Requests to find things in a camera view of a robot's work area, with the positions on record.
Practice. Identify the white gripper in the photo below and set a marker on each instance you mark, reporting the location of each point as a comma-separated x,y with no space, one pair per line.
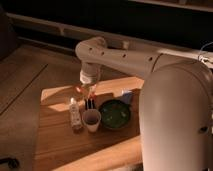
89,76

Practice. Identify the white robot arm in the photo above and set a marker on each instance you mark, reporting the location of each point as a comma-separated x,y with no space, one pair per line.
175,103

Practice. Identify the white ceramic cup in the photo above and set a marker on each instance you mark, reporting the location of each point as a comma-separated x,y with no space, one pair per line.
91,118

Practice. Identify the black striped object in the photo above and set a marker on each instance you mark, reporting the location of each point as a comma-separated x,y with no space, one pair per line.
89,104

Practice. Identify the white bottle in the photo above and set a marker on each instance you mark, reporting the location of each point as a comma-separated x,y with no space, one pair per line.
75,117

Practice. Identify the blue cloth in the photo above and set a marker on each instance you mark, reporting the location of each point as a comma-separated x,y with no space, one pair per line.
127,96

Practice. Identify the green bowl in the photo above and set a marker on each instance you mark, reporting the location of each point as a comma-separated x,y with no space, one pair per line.
115,114

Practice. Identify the black chair caster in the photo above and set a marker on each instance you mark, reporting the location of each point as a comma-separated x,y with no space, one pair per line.
12,163

